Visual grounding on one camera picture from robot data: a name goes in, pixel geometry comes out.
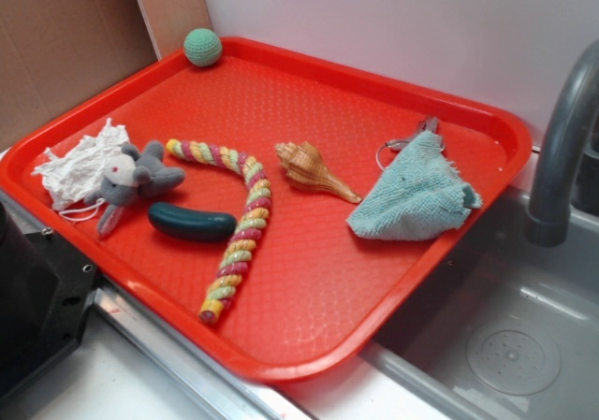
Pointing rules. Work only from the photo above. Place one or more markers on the metal keys on ring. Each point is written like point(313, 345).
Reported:
point(429, 123)

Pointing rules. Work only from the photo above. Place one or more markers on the grey plastic sink basin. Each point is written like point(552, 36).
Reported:
point(502, 329)

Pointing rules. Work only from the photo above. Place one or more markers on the brown cardboard panel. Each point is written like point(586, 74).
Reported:
point(56, 54)

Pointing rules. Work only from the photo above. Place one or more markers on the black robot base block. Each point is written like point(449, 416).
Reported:
point(47, 288)

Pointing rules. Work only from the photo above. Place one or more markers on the crumpled white paper mask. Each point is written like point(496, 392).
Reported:
point(72, 177)

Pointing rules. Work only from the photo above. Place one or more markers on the red plastic tray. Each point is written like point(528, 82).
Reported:
point(314, 293)

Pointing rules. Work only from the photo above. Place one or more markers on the dark green toy cucumber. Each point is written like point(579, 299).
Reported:
point(195, 225)

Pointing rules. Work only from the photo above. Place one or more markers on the brown conch seashell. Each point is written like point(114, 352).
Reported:
point(306, 170)

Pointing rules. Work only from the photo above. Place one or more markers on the grey toy faucet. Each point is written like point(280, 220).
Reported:
point(566, 174)

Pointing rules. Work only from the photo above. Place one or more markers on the light blue terry cloth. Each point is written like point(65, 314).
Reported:
point(419, 196)

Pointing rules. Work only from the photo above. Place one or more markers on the grey plush mouse toy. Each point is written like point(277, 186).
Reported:
point(128, 176)

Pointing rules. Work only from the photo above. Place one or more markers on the green crocheted ball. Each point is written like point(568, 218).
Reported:
point(202, 47)

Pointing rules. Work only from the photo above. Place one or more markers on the multicolour twisted rope toy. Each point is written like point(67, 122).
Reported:
point(238, 255)

